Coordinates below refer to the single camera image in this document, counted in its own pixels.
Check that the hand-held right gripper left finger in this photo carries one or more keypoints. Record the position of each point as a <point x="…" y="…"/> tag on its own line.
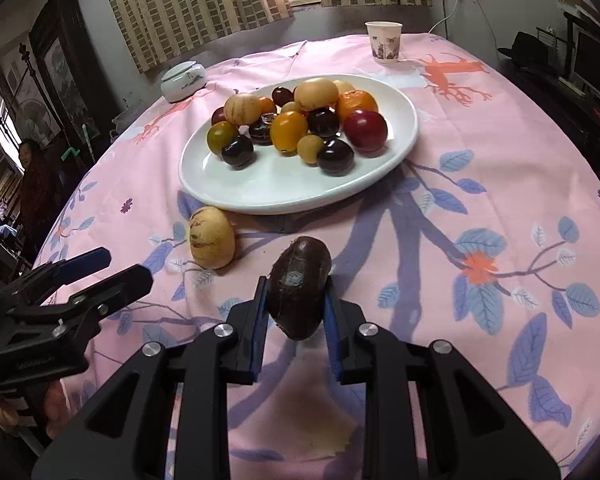
<point x="256" y="332"/>

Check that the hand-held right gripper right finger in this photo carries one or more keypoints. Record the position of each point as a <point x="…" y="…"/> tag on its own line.
<point x="332" y="337"/>

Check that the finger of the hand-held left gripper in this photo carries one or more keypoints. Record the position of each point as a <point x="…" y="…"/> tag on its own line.
<point x="87" y="261"/>
<point x="130" y="280"/>

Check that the large dark brown fruit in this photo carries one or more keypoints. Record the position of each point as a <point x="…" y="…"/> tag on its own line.
<point x="297" y="295"/>

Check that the white oval plate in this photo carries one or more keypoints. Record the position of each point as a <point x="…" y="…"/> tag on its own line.
<point x="260" y="186"/>

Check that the yellow green tomato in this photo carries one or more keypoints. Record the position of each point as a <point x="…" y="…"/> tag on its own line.
<point x="221" y="137"/>

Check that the small beige longan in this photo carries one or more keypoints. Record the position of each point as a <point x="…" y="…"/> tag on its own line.
<point x="290" y="107"/>
<point x="310" y="149"/>

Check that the yellow orange tomato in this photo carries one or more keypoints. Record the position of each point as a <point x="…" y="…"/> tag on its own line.
<point x="289" y="132"/>

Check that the large red plum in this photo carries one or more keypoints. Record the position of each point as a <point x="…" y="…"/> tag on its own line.
<point x="365" y="130"/>

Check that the beige round fruit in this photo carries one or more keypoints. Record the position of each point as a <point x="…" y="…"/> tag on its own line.
<point x="316" y="93"/>

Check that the person's left hand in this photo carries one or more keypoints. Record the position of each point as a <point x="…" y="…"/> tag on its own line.
<point x="55" y="407"/>

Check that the electric fan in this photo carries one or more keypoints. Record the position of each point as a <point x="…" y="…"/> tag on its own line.
<point x="35" y="117"/>

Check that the dark wooden framed cabinet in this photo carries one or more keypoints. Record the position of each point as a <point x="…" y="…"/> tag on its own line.
<point x="70" y="70"/>

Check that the small dark passion fruit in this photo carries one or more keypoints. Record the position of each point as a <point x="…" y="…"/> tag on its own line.
<point x="262" y="130"/>

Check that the white ceramic lidded jar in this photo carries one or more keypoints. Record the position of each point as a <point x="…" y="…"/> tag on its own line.
<point x="182" y="82"/>

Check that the pink floral tablecloth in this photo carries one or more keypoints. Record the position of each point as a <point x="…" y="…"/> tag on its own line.
<point x="480" y="185"/>

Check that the small orange tangerine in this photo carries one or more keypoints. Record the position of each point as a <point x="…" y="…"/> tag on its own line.
<point x="269" y="105"/>

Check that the large orange tangerine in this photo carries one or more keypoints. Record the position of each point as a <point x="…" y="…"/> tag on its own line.
<point x="357" y="102"/>

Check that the wide checkered curtain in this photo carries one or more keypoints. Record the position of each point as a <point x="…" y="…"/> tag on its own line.
<point x="190" y="10"/>

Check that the printed paper cup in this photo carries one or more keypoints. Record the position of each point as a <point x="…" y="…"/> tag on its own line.
<point x="384" y="42"/>

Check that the dark desk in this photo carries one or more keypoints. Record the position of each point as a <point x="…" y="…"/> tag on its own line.
<point x="565" y="110"/>

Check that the black hat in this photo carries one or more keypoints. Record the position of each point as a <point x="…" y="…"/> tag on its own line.
<point x="527" y="49"/>

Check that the computer monitor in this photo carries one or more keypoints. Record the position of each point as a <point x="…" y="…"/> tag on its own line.
<point x="597" y="65"/>

